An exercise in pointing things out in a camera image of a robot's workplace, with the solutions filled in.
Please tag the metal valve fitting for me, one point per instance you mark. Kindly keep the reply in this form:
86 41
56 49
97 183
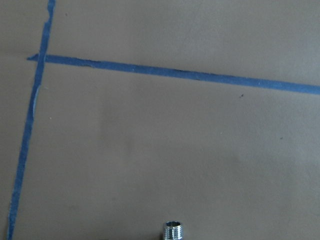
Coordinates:
173 230

